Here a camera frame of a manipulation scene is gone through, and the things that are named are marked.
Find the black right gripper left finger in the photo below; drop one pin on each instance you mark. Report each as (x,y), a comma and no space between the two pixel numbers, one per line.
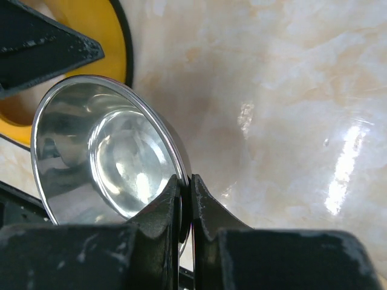
(158,227)

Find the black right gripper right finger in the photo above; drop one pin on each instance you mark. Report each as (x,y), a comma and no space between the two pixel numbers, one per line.
(228,254)

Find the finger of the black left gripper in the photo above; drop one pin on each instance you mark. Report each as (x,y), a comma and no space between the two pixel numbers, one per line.
(35,48)

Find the yellow double pet bowl holder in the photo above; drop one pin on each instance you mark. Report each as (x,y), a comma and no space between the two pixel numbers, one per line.
(103,21)

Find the stainless steel pet bowl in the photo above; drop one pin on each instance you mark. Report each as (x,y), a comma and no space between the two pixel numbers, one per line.
(99,153)

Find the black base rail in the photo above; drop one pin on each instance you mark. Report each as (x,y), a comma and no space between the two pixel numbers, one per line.
(38,255)

